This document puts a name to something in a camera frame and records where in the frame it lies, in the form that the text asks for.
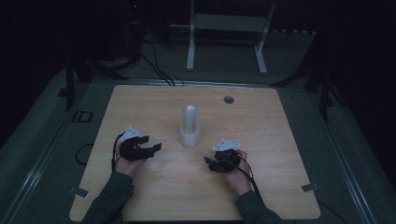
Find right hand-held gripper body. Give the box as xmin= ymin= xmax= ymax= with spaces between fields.
xmin=212 ymin=138 xmax=243 ymax=173

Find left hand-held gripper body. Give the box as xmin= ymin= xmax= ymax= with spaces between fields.
xmin=119 ymin=125 xmax=148 ymax=162

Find translucent bottle with white base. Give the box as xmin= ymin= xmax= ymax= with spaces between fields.
xmin=179 ymin=105 xmax=201 ymax=149

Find person's left hand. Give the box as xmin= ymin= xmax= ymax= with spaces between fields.
xmin=114 ymin=141 xmax=147 ymax=177

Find person's right hand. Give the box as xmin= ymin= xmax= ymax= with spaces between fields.
xmin=223 ymin=149 xmax=253 ymax=197

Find grey tape piece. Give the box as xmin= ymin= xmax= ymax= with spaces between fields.
xmin=68 ymin=186 xmax=91 ymax=199
xmin=301 ymin=183 xmax=320 ymax=193

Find dark equipment with red light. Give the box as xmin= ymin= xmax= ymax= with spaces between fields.
xmin=123 ymin=0 xmax=145 ymax=64

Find white metal stand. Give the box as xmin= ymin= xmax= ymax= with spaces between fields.
xmin=185 ymin=0 xmax=277 ymax=76

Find white power strip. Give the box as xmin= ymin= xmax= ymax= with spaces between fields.
xmin=270 ymin=29 xmax=318 ymax=35

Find left hand-held gripper black cable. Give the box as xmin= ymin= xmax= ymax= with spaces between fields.
xmin=110 ymin=132 xmax=126 ymax=173

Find hand-held gripper black cable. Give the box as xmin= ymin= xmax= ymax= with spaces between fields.
xmin=228 ymin=154 xmax=266 ymax=203
xmin=110 ymin=132 xmax=126 ymax=173

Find right hand-held gripper black cable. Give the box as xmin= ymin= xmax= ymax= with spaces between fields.
xmin=228 ymin=154 xmax=266 ymax=203

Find black floor cables bundle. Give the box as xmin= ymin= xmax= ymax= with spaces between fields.
xmin=136 ymin=39 xmax=185 ymax=87

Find metal floor rail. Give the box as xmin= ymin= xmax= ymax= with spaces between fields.
xmin=0 ymin=118 xmax=74 ymax=224
xmin=92 ymin=78 xmax=272 ymax=89
xmin=306 ymin=90 xmax=379 ymax=224

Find thin black floor cable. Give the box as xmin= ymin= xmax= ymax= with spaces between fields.
xmin=317 ymin=199 xmax=351 ymax=224

